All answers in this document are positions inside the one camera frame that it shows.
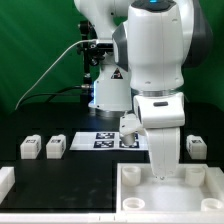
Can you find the white sheet with tags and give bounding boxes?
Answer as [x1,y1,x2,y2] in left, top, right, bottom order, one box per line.
[70,132,147,151]

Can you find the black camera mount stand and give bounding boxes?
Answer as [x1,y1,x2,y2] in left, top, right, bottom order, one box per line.
[77,20,113,84]

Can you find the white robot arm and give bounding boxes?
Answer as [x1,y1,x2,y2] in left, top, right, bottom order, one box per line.
[74,0,212,177]

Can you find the grey camera cable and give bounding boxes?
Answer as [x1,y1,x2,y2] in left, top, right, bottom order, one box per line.
[14,39,98,111]

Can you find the black base cable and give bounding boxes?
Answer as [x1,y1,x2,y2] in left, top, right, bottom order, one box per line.
[19,85,94,108]

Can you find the white left obstacle bar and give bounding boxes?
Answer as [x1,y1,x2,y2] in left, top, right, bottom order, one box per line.
[0,167,15,204]

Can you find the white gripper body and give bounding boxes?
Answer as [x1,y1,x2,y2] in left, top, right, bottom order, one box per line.
[133,92,185,177]

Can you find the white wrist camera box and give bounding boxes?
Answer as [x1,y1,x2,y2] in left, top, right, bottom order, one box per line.
[119,113,144,146]

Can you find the white square tabletop tray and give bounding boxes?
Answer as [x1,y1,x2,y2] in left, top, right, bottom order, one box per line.
[116,163,224,213]

